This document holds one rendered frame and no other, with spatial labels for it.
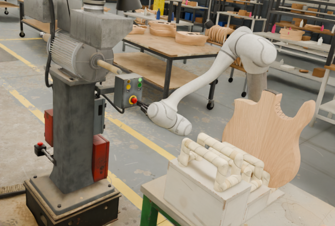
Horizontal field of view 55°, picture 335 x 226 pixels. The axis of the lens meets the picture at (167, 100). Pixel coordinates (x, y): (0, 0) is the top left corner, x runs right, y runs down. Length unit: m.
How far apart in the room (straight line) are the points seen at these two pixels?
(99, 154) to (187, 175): 1.24
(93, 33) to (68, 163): 1.00
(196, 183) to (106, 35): 0.78
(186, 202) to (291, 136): 0.46
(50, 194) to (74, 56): 1.01
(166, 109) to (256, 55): 0.51
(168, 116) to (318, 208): 0.78
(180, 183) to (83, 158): 1.20
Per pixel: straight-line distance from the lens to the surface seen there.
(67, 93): 2.02
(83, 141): 2.21
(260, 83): 1.73
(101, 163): 2.36
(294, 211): 1.43
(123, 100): 2.04
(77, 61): 1.81
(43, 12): 2.07
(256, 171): 1.28
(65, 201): 2.30
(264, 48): 1.62
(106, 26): 1.50
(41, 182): 2.49
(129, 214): 2.64
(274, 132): 1.33
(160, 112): 1.61
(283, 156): 1.34
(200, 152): 1.09
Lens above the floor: 1.73
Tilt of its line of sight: 21 degrees down
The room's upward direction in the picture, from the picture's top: 7 degrees clockwise
